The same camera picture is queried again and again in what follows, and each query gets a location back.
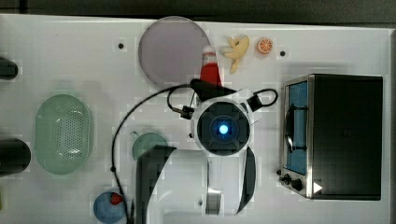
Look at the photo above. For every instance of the green mug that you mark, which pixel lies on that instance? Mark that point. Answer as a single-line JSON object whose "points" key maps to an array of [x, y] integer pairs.
{"points": [[142, 142]]}

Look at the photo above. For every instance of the black toaster oven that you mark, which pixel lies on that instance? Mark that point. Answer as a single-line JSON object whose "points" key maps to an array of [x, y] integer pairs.
{"points": [[332, 137]]}

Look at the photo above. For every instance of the peeled toy banana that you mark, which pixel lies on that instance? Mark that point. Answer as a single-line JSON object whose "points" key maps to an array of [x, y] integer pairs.
{"points": [[238, 47]]}

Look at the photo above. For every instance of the blue bowl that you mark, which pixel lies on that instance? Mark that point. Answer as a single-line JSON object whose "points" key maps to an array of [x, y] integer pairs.
{"points": [[105, 211]]}

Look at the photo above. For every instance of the red ketchup bottle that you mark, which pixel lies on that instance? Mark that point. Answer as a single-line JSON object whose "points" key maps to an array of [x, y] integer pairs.
{"points": [[210, 66]]}

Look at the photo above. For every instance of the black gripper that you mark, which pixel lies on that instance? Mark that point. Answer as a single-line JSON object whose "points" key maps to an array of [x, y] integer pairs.
{"points": [[206, 90]]}

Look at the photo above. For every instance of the small red toy in bowl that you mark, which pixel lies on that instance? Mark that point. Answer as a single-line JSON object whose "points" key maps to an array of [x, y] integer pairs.
{"points": [[115, 199]]}

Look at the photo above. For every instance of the black cylinder holder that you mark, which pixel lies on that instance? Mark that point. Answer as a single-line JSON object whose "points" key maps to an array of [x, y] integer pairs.
{"points": [[15, 156]]}

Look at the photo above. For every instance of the green perforated colander basket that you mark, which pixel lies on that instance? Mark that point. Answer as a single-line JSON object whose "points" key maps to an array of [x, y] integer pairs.
{"points": [[62, 134]]}

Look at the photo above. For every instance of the orange slice toy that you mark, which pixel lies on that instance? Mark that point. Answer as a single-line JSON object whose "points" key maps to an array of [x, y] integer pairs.
{"points": [[265, 45]]}

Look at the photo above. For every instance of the grey round plate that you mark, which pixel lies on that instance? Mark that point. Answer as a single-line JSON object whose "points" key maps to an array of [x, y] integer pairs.
{"points": [[170, 51]]}

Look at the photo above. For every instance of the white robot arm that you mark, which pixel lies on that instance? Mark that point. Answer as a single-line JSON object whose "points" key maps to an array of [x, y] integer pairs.
{"points": [[217, 177]]}

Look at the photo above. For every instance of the black cylinder post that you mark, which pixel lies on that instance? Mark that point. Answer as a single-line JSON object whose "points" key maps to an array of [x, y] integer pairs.
{"points": [[8, 69]]}

